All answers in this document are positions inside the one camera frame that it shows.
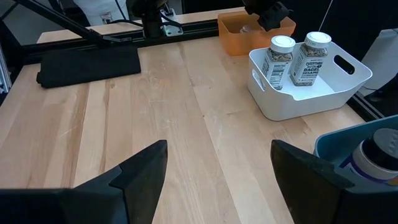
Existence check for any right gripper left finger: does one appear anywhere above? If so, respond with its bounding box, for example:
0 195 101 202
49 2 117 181
0 139 169 224

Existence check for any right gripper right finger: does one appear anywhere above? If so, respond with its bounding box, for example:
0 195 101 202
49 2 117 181
269 139 398 224

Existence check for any bagel seasoning jar white lid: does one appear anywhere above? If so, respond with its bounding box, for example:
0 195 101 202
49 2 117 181
261 34 297 91
289 30 333 87

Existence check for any purple label jar black lid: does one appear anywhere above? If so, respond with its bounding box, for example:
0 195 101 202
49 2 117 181
337 128 398 187

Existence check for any orange plastic bin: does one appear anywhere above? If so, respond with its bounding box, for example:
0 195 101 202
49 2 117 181
216 10 297 57

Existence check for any dark teal plastic bin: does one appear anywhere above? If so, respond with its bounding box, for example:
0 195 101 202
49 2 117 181
313 114 398 194

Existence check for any black partition panel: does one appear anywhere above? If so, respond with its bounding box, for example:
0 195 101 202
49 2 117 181
279 0 398 60

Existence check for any white plastic bin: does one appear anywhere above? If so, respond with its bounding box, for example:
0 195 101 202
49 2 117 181
247 40 373 122

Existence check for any black cloth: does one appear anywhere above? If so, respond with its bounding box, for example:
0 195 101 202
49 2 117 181
36 45 142 89

